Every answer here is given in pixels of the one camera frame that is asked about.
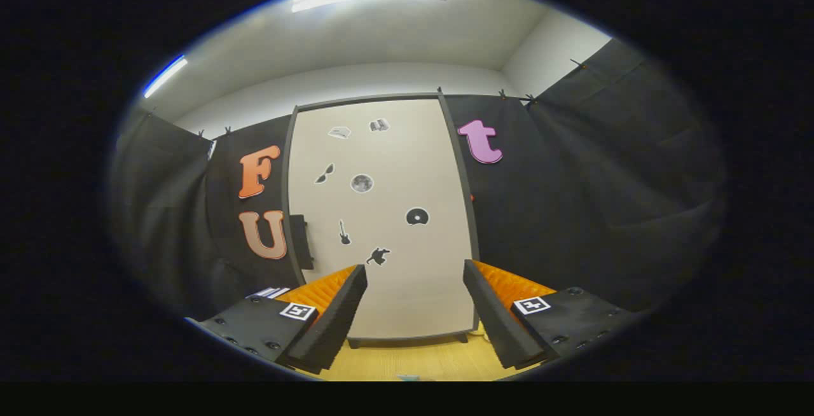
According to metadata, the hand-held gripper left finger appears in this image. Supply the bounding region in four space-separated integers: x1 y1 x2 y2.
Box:
191 264 369 375

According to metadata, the grey cabinet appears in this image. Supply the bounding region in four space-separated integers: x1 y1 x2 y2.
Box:
280 90 481 349

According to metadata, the long ceiling light panel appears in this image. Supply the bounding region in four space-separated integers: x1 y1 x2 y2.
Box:
291 0 452 13

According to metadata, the black backdrop cloth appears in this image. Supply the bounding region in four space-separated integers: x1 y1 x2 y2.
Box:
111 38 726 322

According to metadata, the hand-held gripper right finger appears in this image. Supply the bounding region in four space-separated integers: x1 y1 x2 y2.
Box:
462 259 640 370

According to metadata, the small ceiling light panel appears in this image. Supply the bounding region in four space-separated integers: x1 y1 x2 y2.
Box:
143 55 189 99

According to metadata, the beige cabinet door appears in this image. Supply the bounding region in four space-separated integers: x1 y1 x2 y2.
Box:
287 98 475 340

